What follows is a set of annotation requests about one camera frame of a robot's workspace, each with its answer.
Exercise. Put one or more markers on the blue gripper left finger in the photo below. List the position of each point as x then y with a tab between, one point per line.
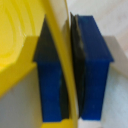
50	83

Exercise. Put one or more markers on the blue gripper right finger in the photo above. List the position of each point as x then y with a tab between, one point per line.
95	66

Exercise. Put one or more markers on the yellow plastic bowl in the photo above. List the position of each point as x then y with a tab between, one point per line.
16	33

